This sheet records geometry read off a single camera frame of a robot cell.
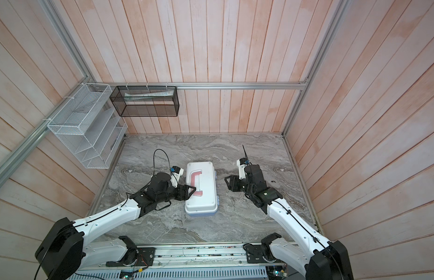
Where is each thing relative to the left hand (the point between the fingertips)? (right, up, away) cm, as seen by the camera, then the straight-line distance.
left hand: (190, 191), depth 82 cm
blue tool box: (+9, -12, +4) cm, 16 cm away
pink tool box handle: (+3, 0, -1) cm, 4 cm away
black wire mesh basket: (-30, +50, +22) cm, 62 cm away
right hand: (+18, +7, 0) cm, 20 cm away
